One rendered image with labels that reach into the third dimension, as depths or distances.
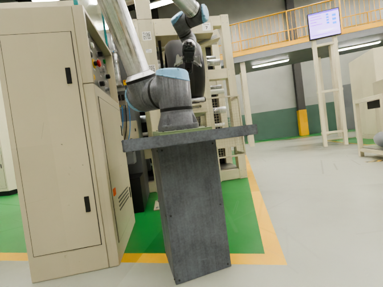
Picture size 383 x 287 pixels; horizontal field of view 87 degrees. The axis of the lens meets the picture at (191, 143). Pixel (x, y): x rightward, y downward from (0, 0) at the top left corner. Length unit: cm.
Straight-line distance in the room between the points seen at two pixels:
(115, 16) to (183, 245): 98
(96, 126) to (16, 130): 34
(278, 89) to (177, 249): 1075
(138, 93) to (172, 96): 20
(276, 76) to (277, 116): 200
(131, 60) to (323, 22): 505
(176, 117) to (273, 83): 1058
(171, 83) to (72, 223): 80
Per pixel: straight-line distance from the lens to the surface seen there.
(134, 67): 102
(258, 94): 1117
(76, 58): 117
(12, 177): 473
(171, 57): 177
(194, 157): 84
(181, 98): 89
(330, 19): 578
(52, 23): 127
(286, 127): 1122
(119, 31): 104
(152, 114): 184
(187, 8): 129
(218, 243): 97
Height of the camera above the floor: 58
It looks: 2 degrees down
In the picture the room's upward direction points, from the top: 7 degrees counter-clockwise
